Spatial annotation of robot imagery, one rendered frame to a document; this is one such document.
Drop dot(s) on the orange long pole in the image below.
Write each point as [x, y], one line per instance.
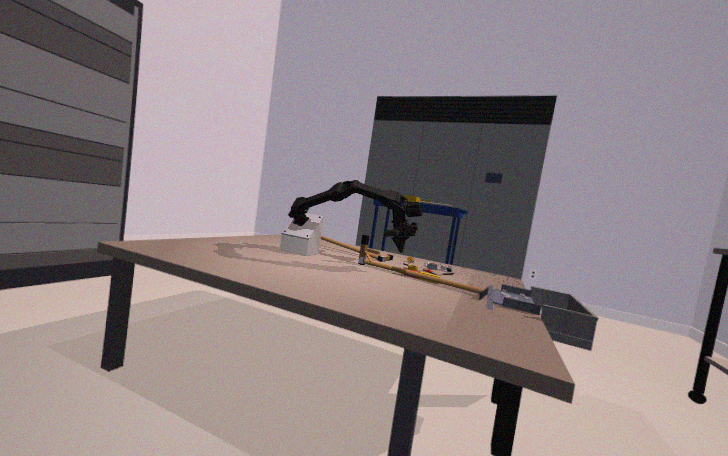
[362, 261]

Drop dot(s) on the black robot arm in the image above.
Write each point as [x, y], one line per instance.
[342, 190]

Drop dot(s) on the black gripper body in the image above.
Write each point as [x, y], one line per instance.
[396, 226]

